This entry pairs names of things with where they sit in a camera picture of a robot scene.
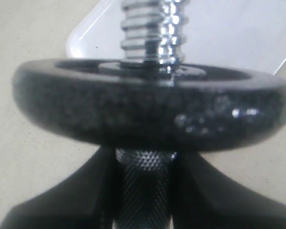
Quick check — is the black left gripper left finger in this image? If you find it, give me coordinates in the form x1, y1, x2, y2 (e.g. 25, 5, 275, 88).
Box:
0, 146, 116, 229

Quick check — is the chrome threaded dumbbell bar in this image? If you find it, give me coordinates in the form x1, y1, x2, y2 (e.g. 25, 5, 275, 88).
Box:
113, 0, 186, 229

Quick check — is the far black weight plate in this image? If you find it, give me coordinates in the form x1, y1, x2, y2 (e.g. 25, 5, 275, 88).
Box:
12, 59, 286, 152

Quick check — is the white rectangular tray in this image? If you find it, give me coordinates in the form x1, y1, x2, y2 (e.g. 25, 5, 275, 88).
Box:
66, 0, 286, 73

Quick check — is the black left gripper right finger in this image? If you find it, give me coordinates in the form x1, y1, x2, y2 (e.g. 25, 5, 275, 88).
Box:
172, 153, 286, 229

